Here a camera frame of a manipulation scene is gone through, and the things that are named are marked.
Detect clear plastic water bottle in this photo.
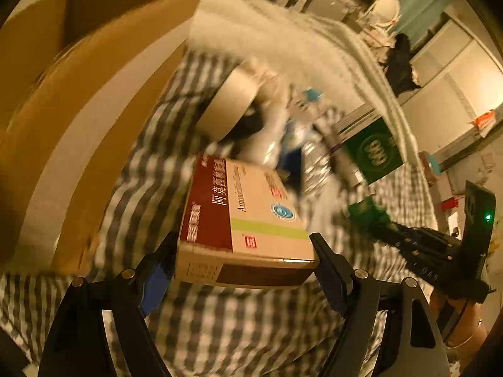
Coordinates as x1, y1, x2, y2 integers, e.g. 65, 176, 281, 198
277, 119, 333, 198

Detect white tape roll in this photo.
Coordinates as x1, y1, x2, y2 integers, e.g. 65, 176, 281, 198
195, 65, 260, 141

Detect red white medicine box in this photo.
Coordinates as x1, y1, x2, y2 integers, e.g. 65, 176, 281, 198
174, 155, 318, 288

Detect right hand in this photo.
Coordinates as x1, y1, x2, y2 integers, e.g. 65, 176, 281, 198
430, 289, 488, 358

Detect brown cardboard box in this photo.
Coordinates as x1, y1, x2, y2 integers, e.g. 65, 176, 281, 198
1, 0, 200, 275

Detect white knitted blanket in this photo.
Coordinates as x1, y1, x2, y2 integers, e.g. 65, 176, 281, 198
189, 0, 419, 165

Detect black clothes on chair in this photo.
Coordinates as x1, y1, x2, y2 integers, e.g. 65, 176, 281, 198
384, 33, 420, 97

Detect grey checked bed sheet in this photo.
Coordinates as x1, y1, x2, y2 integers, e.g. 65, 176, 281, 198
0, 50, 439, 377

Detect oval vanity mirror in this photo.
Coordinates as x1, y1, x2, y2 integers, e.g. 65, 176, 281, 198
371, 0, 400, 28

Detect white louvred wardrobe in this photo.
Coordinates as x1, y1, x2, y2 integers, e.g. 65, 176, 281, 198
398, 17, 502, 153

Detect green 999 medicine box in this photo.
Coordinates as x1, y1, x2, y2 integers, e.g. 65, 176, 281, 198
335, 105, 403, 184

